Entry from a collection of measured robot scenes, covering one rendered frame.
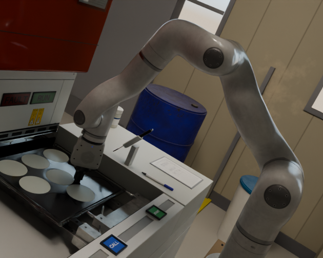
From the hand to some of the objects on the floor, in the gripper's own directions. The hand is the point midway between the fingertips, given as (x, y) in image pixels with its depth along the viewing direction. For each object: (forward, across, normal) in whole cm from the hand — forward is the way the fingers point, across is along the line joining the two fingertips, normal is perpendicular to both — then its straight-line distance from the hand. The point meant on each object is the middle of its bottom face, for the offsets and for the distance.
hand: (78, 176), depth 129 cm
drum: (+92, -93, -174) cm, 218 cm away
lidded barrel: (+92, -174, -111) cm, 226 cm away
